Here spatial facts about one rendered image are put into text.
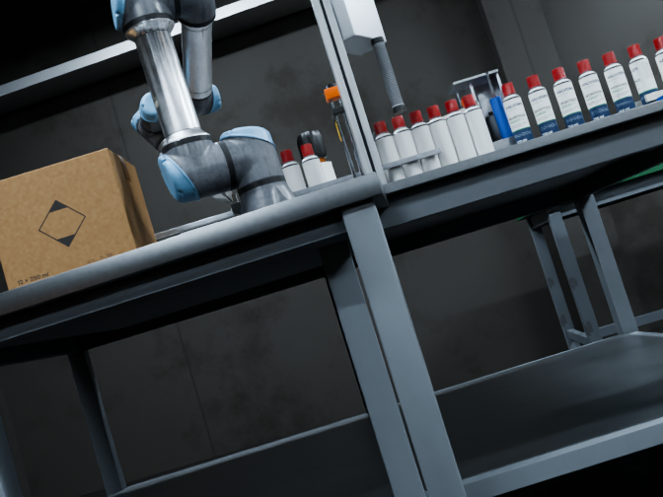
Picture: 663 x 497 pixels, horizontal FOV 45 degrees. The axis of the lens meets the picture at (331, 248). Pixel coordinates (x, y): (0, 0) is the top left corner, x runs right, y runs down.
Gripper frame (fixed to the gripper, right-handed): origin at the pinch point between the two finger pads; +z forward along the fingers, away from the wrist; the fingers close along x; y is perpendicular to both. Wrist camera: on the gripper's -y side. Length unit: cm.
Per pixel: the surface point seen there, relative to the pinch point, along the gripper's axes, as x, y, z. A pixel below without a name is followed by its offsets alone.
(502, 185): -39, -61, 50
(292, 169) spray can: -17.9, -2.6, 7.8
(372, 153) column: -33.6, -16.9, 22.3
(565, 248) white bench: -80, 103, 95
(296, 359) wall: 38, 252, 47
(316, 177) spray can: -20.8, -2.5, 14.1
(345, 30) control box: -53, -17, -5
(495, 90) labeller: -77, 10, 34
